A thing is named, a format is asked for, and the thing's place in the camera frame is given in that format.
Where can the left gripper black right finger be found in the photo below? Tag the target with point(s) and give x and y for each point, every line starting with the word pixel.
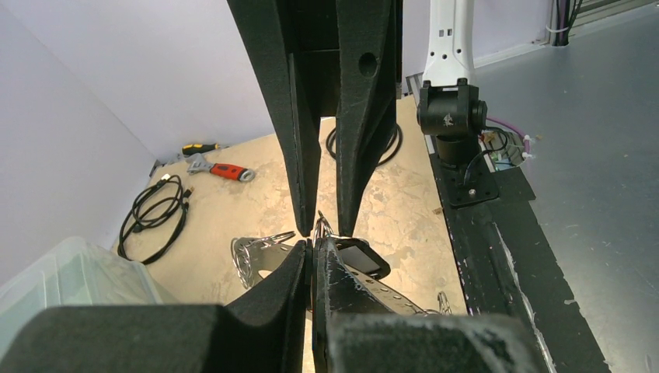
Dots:
pixel 352 331

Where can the keys with black tag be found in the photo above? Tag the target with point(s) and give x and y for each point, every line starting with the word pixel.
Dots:
pixel 354 252

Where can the aluminium edge rail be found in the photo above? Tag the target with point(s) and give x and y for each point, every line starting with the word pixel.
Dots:
pixel 158 163

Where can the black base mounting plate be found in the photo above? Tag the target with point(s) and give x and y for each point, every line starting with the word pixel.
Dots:
pixel 506 266

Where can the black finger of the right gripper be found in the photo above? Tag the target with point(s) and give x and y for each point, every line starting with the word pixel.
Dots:
pixel 269 38
pixel 368 41

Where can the red handled adjustable wrench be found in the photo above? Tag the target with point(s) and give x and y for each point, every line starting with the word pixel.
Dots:
pixel 198 164

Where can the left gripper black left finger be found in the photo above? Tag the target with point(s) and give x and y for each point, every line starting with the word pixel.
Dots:
pixel 261 331

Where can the clear green plastic storage box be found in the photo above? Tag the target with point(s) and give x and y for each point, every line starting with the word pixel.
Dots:
pixel 75 272

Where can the black yellow screwdriver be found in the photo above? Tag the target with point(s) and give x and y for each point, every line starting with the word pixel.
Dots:
pixel 193 149

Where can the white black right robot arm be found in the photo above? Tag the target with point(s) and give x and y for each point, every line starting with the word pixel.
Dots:
pixel 449 106

